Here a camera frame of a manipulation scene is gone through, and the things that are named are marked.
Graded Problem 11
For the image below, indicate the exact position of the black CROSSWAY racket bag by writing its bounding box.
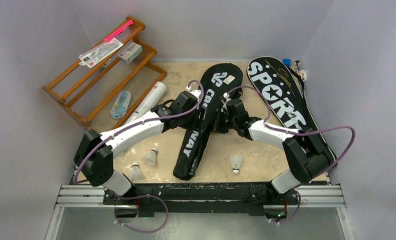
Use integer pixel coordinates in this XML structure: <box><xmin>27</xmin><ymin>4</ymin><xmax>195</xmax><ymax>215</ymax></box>
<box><xmin>173</xmin><ymin>63</ymin><xmax>243</xmax><ymax>181</ymax></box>

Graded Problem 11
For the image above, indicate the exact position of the white shuttlecock tube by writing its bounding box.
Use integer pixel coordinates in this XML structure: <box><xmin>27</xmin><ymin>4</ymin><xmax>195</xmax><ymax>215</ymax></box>
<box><xmin>124</xmin><ymin>81</ymin><xmax>167</xmax><ymax>125</ymax></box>

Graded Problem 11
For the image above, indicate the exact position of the black SPORT racket bag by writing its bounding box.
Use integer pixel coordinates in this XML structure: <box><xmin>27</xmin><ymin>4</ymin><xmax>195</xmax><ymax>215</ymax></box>
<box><xmin>246</xmin><ymin>56</ymin><xmax>319</xmax><ymax>149</ymax></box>

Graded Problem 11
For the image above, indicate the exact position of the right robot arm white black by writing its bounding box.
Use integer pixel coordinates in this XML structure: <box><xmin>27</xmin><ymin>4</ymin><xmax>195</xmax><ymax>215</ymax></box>
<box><xmin>214</xmin><ymin>98</ymin><xmax>334</xmax><ymax>204</ymax></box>

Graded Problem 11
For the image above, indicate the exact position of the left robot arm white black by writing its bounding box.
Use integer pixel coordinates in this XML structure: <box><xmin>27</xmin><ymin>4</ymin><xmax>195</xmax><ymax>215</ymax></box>
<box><xmin>73</xmin><ymin>90</ymin><xmax>203</xmax><ymax>205</ymax></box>

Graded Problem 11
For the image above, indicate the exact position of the light blue blister pack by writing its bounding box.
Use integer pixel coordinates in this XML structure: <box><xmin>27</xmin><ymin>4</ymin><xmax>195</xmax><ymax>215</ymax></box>
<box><xmin>110</xmin><ymin>91</ymin><xmax>131</xmax><ymax>119</ymax></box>

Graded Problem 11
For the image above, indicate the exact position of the right white shuttlecock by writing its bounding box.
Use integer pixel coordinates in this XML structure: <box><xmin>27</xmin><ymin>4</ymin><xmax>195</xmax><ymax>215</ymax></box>
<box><xmin>229</xmin><ymin>155</ymin><xmax>243</xmax><ymax>175</ymax></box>

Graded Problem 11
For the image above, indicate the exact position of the white shuttlecock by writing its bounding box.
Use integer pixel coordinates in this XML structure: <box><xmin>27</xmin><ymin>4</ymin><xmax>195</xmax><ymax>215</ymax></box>
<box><xmin>229</xmin><ymin>155</ymin><xmax>243</xmax><ymax>175</ymax></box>
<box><xmin>142</xmin><ymin>148</ymin><xmax>158</xmax><ymax>166</ymax></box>
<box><xmin>129</xmin><ymin>162</ymin><xmax>145</xmax><ymax>181</ymax></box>

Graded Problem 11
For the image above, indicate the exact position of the left white shuttlecock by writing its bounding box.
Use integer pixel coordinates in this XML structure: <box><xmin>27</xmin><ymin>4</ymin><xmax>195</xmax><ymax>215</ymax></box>
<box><xmin>142</xmin><ymin>148</ymin><xmax>158</xmax><ymax>166</ymax></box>

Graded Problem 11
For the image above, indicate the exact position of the small teal white box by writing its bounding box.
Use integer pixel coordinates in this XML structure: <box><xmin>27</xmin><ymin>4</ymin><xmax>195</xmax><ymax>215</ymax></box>
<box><xmin>118</xmin><ymin>42</ymin><xmax>142</xmax><ymax>64</ymax></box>

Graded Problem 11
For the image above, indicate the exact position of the blue white small object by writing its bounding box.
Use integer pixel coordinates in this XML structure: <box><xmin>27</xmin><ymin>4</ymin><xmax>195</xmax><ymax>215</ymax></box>
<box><xmin>283</xmin><ymin>58</ymin><xmax>299</xmax><ymax>68</ymax></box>

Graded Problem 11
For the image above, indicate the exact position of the wooden rack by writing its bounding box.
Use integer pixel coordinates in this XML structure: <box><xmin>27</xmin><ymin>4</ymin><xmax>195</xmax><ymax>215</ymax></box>
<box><xmin>43</xmin><ymin>16</ymin><xmax>167</xmax><ymax>132</ymax></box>

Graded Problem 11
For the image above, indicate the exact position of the flat packaged item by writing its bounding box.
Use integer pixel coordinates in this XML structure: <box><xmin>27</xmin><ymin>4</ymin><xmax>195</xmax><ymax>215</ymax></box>
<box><xmin>78</xmin><ymin>38</ymin><xmax>124</xmax><ymax>68</ymax></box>

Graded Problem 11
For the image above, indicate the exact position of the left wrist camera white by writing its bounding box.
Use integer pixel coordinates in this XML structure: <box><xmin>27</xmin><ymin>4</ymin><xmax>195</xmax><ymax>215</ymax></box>
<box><xmin>185</xmin><ymin>87</ymin><xmax>202</xmax><ymax>100</ymax></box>

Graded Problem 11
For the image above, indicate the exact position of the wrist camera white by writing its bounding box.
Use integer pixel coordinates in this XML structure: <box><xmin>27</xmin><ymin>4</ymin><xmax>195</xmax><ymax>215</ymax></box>
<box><xmin>185</xmin><ymin>87</ymin><xmax>202</xmax><ymax>100</ymax></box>
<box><xmin>221</xmin><ymin>92</ymin><xmax>231</xmax><ymax>103</ymax></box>

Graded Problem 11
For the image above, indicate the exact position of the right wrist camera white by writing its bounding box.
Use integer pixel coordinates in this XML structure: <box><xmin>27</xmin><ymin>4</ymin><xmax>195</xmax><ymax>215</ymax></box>
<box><xmin>221</xmin><ymin>92</ymin><xmax>231</xmax><ymax>103</ymax></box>

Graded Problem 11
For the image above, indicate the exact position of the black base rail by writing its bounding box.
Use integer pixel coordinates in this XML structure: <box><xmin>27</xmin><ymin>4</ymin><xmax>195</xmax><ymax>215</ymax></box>
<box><xmin>103</xmin><ymin>182</ymin><xmax>299</xmax><ymax>218</ymax></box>

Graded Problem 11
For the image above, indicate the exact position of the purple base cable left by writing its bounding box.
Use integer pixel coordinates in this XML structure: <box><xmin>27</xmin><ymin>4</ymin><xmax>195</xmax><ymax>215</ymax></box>
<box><xmin>114</xmin><ymin>194</ymin><xmax>170</xmax><ymax>234</ymax></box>

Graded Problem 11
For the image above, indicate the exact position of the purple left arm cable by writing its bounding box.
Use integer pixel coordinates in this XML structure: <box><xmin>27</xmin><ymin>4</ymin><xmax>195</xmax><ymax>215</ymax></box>
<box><xmin>72</xmin><ymin>79</ymin><xmax>205</xmax><ymax>200</ymax></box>

